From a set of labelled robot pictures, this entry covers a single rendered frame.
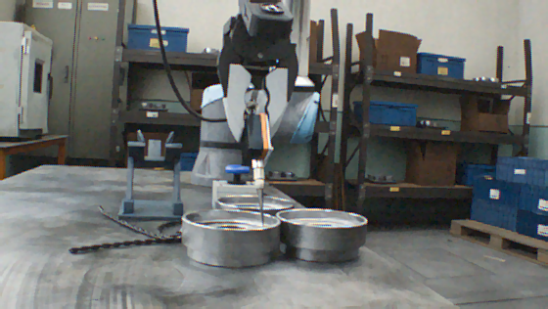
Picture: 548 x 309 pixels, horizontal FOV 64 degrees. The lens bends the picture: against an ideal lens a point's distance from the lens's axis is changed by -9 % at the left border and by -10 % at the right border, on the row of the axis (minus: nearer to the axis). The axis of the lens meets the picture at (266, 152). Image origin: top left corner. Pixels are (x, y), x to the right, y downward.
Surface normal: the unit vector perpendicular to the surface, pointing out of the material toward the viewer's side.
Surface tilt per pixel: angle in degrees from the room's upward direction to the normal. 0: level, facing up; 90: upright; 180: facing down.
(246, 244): 90
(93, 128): 90
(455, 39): 90
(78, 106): 90
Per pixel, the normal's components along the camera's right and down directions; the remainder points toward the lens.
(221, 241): -0.11, 0.05
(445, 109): 0.19, 0.07
